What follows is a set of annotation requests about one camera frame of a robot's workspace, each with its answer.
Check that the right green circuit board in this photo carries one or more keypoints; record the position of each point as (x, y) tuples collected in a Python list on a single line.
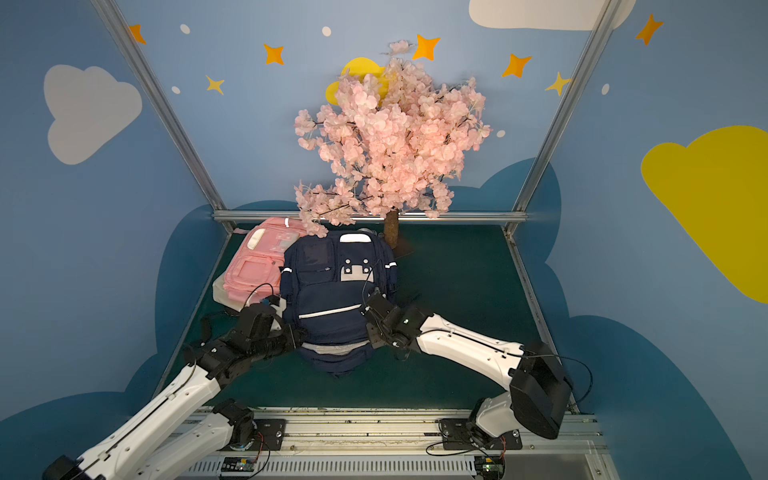
[(488, 468)]

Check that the left green circuit board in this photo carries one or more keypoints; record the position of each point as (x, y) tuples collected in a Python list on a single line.
[(238, 467)]

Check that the green circuit board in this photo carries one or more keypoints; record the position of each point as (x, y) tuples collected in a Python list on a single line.
[(488, 468), (238, 467)]

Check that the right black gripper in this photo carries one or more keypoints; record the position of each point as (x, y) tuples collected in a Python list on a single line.
[(375, 315)]

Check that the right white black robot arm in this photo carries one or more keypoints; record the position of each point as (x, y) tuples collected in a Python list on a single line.
[(536, 388)]

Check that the navy blue backpack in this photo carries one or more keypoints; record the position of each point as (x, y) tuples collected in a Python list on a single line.
[(326, 282)]

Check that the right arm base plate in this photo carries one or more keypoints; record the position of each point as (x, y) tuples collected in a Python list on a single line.
[(461, 434)]

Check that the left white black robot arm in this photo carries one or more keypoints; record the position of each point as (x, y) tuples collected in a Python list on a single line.
[(139, 449)]

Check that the pink backpack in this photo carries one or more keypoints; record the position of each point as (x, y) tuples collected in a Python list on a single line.
[(260, 257)]

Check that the pink cherry blossom tree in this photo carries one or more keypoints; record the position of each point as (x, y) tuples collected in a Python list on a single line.
[(393, 140)]

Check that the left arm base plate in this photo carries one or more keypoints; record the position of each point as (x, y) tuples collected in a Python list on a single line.
[(259, 434)]

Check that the cream white bag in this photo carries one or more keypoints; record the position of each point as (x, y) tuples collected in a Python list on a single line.
[(230, 290)]

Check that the aluminium rail base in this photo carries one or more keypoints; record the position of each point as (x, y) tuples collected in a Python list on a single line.
[(403, 444)]

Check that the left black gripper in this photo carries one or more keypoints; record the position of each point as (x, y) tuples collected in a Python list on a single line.
[(287, 335)]

